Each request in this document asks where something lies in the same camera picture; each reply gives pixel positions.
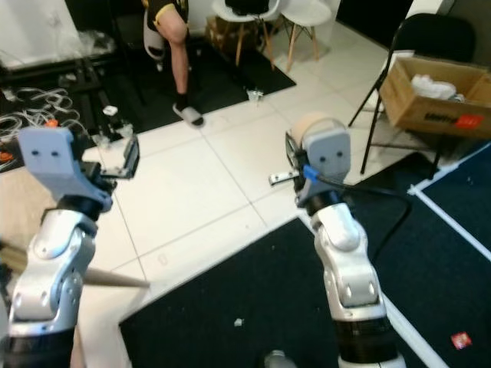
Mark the black floor mat with scraps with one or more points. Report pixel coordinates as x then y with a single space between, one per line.
238 291

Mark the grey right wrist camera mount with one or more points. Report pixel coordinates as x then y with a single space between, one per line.
326 157

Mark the black bag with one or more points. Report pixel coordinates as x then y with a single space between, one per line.
245 6

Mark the beige paper roll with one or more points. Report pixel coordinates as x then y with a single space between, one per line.
311 123

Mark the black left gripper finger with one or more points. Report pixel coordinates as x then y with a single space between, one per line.
132 157

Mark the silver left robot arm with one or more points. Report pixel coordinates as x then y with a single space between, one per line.
54 284

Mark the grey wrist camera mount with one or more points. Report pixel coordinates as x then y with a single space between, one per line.
326 157
50 157

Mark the small white scrap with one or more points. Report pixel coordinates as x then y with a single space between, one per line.
238 322

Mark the red packet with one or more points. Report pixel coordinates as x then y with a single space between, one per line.
461 340

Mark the person with bare legs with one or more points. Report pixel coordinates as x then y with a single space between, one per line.
179 46

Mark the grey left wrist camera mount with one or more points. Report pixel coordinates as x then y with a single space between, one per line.
50 157

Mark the grey robot right foot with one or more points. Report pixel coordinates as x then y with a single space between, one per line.
278 360

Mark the wooden stick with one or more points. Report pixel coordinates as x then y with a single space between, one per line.
119 278

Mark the black folding chair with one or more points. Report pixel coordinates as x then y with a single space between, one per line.
433 31

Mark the clear glass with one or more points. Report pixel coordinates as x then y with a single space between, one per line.
255 95

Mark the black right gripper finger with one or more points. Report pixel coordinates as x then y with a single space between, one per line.
280 181

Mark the small white cup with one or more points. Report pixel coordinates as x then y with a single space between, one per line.
111 111

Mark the white crumpled plastic bag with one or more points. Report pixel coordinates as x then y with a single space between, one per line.
433 86

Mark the large brown cardboard box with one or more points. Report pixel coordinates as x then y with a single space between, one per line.
430 107

